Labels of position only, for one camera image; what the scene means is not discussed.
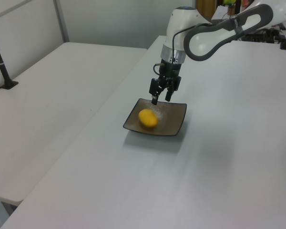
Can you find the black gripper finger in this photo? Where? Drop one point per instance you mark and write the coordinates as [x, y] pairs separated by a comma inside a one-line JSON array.
[[169, 94], [155, 91]]

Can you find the grey partition frame post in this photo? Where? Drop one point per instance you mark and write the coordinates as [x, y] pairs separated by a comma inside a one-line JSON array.
[[61, 21]]

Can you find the yellow lemon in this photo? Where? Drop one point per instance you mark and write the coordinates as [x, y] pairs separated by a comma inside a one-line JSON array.
[[148, 118]]

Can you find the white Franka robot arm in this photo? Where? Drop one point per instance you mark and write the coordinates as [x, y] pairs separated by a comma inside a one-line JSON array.
[[181, 28]]

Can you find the black camera stand pole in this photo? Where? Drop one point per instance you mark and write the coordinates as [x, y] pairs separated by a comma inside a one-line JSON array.
[[1, 66]]

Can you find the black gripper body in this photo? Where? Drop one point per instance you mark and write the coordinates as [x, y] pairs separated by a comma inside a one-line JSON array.
[[169, 71]]

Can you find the wooden board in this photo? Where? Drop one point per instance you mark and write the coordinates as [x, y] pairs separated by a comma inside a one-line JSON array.
[[205, 8]]

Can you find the square brown ceramic plate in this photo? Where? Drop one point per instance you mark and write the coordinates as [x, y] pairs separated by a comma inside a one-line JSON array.
[[171, 119]]

